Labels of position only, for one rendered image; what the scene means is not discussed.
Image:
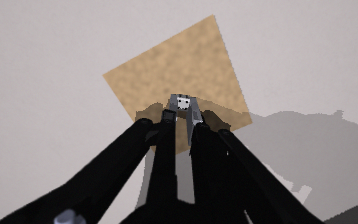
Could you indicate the white die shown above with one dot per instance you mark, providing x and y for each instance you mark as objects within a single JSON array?
[{"x": 183, "y": 102}]

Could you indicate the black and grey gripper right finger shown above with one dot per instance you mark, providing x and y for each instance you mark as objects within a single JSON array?
[{"x": 265, "y": 199}]

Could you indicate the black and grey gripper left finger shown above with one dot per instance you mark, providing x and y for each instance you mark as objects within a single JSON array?
[{"x": 86, "y": 197}]

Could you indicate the tan mat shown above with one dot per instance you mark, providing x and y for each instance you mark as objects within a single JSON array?
[{"x": 193, "y": 62}]

